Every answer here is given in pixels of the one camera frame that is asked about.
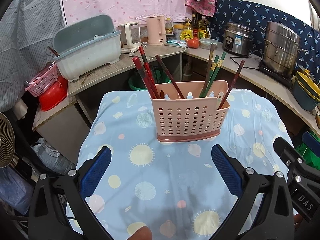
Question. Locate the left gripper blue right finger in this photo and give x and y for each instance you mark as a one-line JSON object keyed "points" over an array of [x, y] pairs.
{"points": [[229, 169]]}

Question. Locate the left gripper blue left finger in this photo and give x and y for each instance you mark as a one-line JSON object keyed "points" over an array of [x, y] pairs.
{"points": [[92, 170]]}

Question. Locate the white ceramic soup spoon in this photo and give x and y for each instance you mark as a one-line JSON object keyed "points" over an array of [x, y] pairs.
{"points": [[219, 98]]}

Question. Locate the green chopstick gold band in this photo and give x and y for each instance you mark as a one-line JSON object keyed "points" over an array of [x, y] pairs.
{"points": [[211, 72]]}

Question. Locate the red chopstick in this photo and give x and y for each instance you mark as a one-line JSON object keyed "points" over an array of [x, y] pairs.
{"points": [[143, 76], [149, 73]]}

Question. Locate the brown chopstick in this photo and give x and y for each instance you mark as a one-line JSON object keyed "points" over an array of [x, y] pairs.
{"points": [[211, 53]]}

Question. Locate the dark maroon thin chopstick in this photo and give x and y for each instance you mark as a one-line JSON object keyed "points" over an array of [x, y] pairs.
{"points": [[163, 66]]}

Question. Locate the maroon chopstick silver band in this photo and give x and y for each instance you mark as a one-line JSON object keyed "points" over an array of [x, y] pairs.
{"points": [[232, 84]]}

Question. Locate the operator hand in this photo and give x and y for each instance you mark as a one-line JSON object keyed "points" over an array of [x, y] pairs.
{"points": [[144, 233]]}

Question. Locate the light blue patterned tablecloth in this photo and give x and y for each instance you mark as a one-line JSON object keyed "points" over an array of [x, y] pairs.
{"points": [[174, 188]]}

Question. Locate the pink perforated utensil basket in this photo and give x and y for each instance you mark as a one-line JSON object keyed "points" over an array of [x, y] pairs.
{"points": [[191, 118]]}

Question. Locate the teal yellow bowl stack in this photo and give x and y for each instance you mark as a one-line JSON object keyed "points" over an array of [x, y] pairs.
{"points": [[305, 91]]}

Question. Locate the electric fan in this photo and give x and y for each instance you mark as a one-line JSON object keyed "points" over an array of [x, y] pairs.
{"points": [[7, 147]]}

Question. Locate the red plastic basin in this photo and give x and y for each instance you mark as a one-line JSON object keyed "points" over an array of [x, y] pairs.
{"points": [[53, 95]]}

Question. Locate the black induction cooker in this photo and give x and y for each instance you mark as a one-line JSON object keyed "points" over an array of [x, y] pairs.
{"points": [[285, 81]]}

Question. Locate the pink plastic basket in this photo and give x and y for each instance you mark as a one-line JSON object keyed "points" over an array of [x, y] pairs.
{"points": [[43, 80]]}

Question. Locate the clear food container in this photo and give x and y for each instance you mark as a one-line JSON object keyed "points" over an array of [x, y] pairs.
{"points": [[207, 43]]}

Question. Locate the teal white dish rack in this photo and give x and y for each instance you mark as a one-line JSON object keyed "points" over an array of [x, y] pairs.
{"points": [[86, 45]]}

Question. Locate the red tomato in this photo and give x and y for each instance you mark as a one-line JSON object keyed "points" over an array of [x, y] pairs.
{"points": [[193, 43]]}

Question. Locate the large steel steamer pot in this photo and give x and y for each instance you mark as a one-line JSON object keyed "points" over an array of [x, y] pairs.
{"points": [[281, 49]]}

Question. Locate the silver rice cooker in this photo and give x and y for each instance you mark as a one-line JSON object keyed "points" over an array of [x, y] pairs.
{"points": [[237, 39]]}

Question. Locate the cooking oil bottle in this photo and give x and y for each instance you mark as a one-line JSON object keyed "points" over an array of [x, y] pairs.
{"points": [[203, 28]]}

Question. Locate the dark sauce bottle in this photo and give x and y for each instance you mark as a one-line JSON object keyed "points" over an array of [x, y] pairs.
{"points": [[194, 25]]}

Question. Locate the white blender jug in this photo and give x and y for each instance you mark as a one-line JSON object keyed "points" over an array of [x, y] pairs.
{"points": [[129, 37]]}

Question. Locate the pink electric kettle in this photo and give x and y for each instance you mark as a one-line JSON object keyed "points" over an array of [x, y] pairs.
{"points": [[156, 30]]}

